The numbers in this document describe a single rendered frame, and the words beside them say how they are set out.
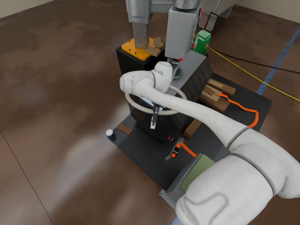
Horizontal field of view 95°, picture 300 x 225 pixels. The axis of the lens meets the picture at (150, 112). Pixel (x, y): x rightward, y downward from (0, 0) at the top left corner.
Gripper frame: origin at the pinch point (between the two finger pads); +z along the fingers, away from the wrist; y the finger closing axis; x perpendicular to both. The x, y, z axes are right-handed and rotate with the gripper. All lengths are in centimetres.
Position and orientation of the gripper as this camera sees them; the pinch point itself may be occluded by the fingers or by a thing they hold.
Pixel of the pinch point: (153, 122)
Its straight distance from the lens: 96.2
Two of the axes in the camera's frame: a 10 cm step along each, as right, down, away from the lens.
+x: -9.9, -1.5, -0.2
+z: -1.3, 8.0, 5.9
